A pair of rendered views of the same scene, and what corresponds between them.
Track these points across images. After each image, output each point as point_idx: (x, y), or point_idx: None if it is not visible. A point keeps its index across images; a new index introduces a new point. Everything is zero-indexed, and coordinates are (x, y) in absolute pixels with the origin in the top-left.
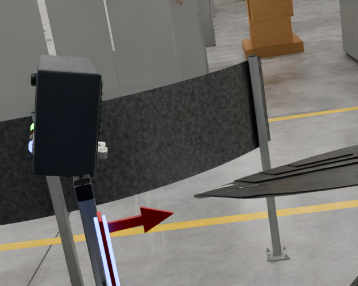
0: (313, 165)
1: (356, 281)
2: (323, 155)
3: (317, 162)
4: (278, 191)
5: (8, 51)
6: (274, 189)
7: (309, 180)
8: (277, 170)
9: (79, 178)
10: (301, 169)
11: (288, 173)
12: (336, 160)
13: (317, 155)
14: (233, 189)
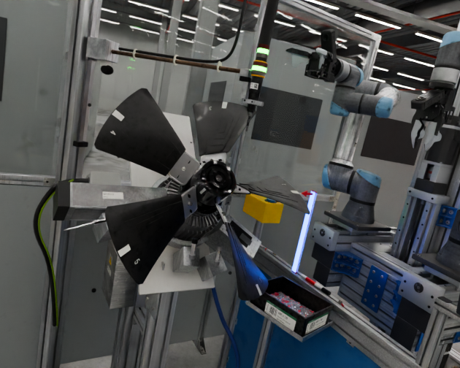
0: (273, 188)
1: (261, 283)
2: (273, 193)
3: (272, 188)
4: (274, 178)
5: None
6: (276, 179)
7: (271, 182)
8: (282, 191)
9: (455, 304)
10: (275, 188)
11: (277, 187)
12: (268, 188)
13: (277, 198)
14: (286, 184)
